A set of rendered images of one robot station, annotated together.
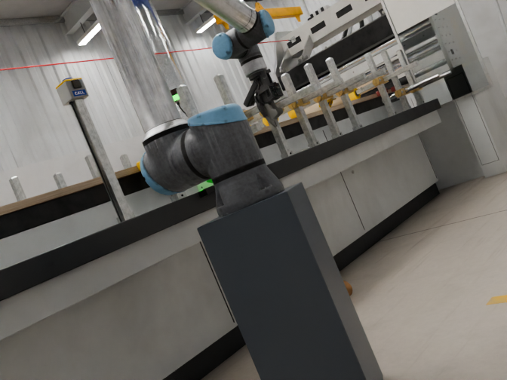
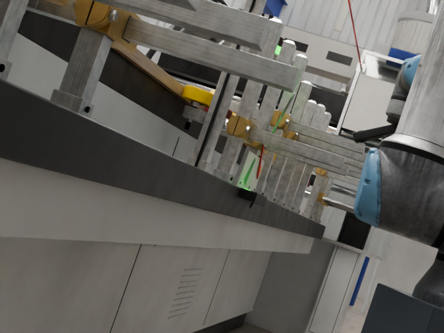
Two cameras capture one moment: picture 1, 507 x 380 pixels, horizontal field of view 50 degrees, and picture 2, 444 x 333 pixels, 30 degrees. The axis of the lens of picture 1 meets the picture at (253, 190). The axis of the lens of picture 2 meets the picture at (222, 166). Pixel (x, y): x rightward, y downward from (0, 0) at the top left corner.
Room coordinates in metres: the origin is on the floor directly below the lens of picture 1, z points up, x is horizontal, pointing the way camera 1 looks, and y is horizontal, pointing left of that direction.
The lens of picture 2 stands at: (0.25, 1.26, 0.66)
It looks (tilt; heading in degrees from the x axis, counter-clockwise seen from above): 2 degrees up; 332
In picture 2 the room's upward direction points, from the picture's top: 19 degrees clockwise
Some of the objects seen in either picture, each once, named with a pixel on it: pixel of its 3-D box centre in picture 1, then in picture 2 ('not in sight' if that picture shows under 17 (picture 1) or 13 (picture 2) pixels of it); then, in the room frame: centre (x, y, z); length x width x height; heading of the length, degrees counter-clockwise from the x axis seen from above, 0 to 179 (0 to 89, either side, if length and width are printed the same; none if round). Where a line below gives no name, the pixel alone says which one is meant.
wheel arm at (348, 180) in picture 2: (383, 78); (327, 172); (3.62, -1.08, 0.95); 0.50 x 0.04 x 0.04; 49
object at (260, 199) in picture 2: (222, 188); (253, 200); (2.19, 0.11, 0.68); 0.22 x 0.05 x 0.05; 139
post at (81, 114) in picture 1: (101, 160); (230, 74); (1.90, 0.45, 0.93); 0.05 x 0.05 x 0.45; 49
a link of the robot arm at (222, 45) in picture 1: (231, 44); (423, 75); (1.98, -0.13, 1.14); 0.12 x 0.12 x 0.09; 57
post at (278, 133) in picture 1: (272, 121); (285, 147); (2.66, -0.22, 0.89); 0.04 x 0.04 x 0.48; 49
